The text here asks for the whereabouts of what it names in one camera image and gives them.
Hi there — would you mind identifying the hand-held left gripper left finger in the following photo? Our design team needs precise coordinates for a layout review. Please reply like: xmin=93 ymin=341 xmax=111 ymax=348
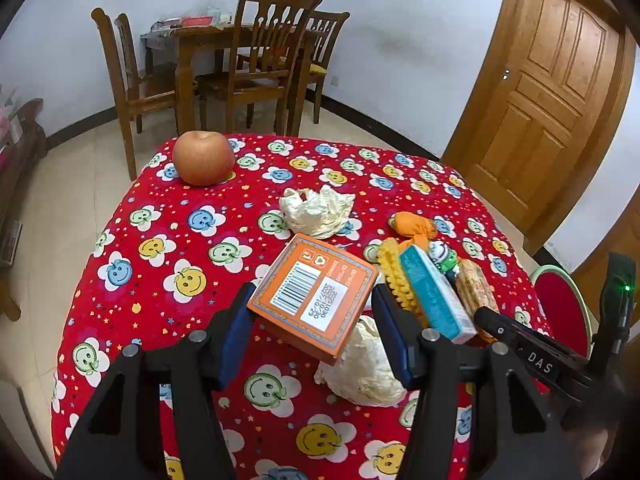
xmin=55 ymin=282 xmax=258 ymax=480

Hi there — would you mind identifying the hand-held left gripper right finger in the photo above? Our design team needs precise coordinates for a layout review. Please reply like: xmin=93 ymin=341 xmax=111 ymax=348
xmin=371 ymin=284 xmax=576 ymax=480

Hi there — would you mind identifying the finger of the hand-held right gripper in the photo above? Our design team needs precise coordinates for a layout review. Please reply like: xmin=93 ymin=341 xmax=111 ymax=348
xmin=474 ymin=306 xmax=593 ymax=405

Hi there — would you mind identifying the cream tissue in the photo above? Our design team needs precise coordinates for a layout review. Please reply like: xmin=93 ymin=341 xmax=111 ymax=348
xmin=278 ymin=184 xmax=357 ymax=240
xmin=314 ymin=315 xmax=407 ymax=407

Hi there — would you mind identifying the red bin with green rim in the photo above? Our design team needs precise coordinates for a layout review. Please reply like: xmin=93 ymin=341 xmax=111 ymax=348
xmin=529 ymin=265 xmax=593 ymax=361

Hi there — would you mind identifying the teal toothpaste box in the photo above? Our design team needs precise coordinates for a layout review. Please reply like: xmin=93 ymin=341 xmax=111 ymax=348
xmin=398 ymin=245 xmax=477 ymax=345

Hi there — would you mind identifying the orange cardboard box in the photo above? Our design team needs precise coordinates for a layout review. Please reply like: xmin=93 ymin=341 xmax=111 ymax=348
xmin=246 ymin=233 xmax=380 ymax=366

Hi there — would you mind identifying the tan cracker pack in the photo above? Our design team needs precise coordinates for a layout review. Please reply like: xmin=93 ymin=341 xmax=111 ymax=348
xmin=455 ymin=259 xmax=501 ymax=343

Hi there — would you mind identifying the green white small toy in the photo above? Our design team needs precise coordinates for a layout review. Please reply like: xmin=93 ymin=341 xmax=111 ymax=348
xmin=427 ymin=240 xmax=460 ymax=281

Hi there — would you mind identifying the red smiley flower tablecloth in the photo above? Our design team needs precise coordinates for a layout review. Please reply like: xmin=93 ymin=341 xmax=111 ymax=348
xmin=52 ymin=133 xmax=556 ymax=480

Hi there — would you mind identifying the brown apple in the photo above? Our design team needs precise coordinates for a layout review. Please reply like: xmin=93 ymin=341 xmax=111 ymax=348
xmin=173 ymin=130 xmax=236 ymax=187

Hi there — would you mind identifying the wooden door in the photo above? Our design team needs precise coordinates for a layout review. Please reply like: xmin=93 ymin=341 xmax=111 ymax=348
xmin=442 ymin=0 xmax=636 ymax=241

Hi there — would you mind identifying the yellow seat cushion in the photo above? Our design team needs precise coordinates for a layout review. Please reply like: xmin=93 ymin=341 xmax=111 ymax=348
xmin=280 ymin=57 xmax=327 ymax=74

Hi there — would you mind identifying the wooden dining chair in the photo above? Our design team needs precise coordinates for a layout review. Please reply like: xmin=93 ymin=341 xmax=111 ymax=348
xmin=91 ymin=7 xmax=178 ymax=181
xmin=237 ymin=10 xmax=351 ymax=126
xmin=195 ymin=0 xmax=323 ymax=136

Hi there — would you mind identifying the wooden dining table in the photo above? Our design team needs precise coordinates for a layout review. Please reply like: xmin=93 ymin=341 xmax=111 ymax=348
xmin=140 ymin=22 xmax=326 ymax=136

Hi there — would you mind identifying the clear plastic bag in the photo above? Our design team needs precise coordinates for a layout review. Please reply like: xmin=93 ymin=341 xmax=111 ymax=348
xmin=190 ymin=2 xmax=234 ymax=26

